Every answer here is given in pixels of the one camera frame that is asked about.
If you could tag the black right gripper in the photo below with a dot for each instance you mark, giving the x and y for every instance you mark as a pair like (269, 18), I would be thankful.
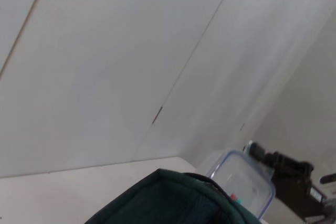
(291, 182)

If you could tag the clear container with blue rim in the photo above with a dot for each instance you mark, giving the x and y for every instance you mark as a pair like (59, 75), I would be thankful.
(241, 179)

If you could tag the dark teal fabric bag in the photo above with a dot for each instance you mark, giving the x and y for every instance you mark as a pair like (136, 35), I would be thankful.
(170, 203)

